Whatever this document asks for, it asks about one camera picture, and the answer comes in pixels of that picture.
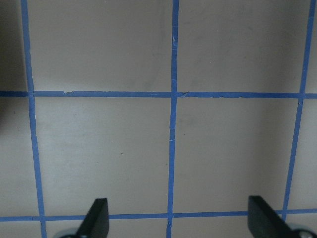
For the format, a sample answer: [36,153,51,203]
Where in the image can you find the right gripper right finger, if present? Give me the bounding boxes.
[247,196,292,238]

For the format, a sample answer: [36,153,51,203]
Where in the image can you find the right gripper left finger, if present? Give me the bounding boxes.
[75,198,109,238]

